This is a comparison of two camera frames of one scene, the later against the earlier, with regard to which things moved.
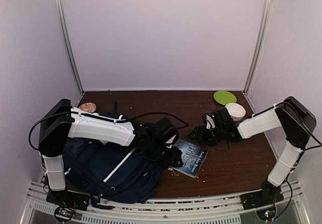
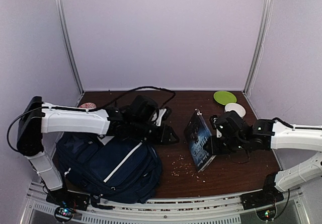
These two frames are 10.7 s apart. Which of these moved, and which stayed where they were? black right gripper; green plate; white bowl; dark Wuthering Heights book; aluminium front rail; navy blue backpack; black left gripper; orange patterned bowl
Moved: black left gripper; dark Wuthering Heights book; black right gripper
Stayed: aluminium front rail; white bowl; orange patterned bowl; navy blue backpack; green plate
